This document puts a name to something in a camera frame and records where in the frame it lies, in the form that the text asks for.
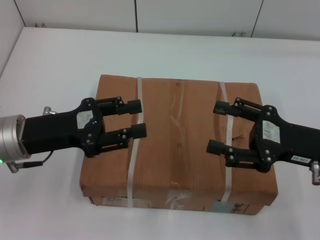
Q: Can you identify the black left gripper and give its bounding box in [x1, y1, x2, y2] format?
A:
[21, 96, 143, 159]

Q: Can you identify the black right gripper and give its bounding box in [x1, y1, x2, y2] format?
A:
[206, 105, 320, 174]

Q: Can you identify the white plastic strapping band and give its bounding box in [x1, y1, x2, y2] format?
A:
[126, 76, 146, 208]
[218, 81, 236, 203]

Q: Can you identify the brown cardboard box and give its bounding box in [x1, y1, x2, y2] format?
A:
[79, 74, 279, 216]

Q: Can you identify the right gripper cable with plugs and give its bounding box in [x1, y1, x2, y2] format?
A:
[309, 161, 320, 186]

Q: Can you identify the gripper cable with plugs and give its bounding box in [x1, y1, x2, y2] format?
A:
[309, 161, 320, 186]
[6, 106, 57, 174]

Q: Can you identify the left gripper cable with plugs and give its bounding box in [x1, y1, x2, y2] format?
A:
[6, 106, 57, 174]

